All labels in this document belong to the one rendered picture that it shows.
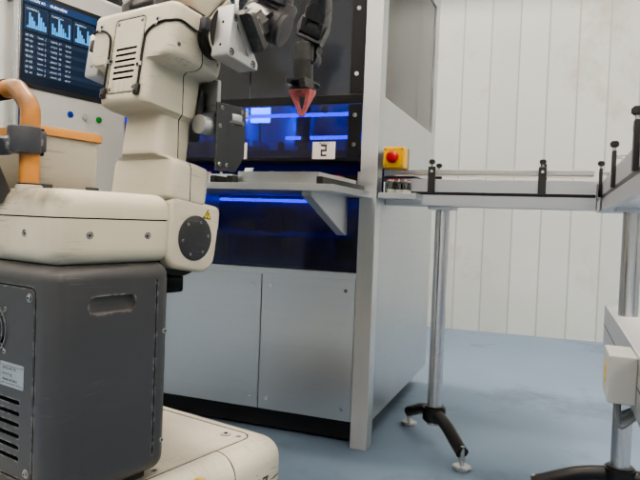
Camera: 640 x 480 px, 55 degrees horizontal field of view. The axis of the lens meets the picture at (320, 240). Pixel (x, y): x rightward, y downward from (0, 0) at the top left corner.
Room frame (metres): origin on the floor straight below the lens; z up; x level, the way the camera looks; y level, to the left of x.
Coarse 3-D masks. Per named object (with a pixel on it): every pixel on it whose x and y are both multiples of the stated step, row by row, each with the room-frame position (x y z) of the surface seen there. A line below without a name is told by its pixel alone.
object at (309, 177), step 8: (240, 176) 1.85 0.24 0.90; (248, 176) 1.84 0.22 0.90; (256, 176) 1.83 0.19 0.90; (264, 176) 1.82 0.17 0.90; (272, 176) 1.81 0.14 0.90; (280, 176) 1.80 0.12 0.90; (288, 176) 1.79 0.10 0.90; (296, 176) 1.78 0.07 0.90; (304, 176) 1.77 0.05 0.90; (312, 176) 1.76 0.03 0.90; (328, 176) 1.82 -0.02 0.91; (336, 176) 1.89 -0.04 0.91
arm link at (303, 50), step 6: (300, 42) 1.74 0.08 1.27; (306, 42) 1.74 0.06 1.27; (294, 48) 1.76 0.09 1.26; (300, 48) 1.74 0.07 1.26; (306, 48) 1.74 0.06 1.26; (312, 48) 1.76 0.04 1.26; (294, 54) 1.76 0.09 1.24; (300, 54) 1.74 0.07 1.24; (306, 54) 1.74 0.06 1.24; (312, 54) 1.76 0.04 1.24; (294, 60) 1.76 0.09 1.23; (312, 60) 1.76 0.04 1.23
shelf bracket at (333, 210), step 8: (304, 192) 1.80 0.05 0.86; (312, 192) 1.81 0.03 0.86; (312, 200) 1.83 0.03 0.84; (320, 200) 1.87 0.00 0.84; (328, 200) 1.93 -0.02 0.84; (336, 200) 2.00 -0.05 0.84; (344, 200) 2.08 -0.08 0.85; (320, 208) 1.88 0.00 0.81; (328, 208) 1.93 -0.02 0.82; (336, 208) 2.01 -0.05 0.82; (344, 208) 2.08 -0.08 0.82; (320, 216) 1.95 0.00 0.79; (328, 216) 1.94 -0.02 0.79; (336, 216) 2.01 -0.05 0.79; (344, 216) 2.08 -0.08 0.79; (328, 224) 2.01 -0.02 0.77; (336, 224) 2.01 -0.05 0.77; (344, 224) 2.09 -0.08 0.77; (336, 232) 2.08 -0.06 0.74; (344, 232) 2.09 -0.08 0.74
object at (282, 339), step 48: (384, 240) 2.19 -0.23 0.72; (192, 288) 2.33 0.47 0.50; (240, 288) 2.25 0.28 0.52; (288, 288) 2.19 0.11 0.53; (336, 288) 2.12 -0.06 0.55; (384, 288) 2.22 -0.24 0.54; (192, 336) 2.32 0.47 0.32; (240, 336) 2.25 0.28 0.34; (288, 336) 2.18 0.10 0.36; (336, 336) 2.12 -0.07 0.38; (384, 336) 2.25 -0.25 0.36; (192, 384) 2.32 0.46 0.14; (240, 384) 2.25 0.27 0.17; (288, 384) 2.18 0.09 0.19; (336, 384) 2.12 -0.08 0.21; (384, 384) 2.27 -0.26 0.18
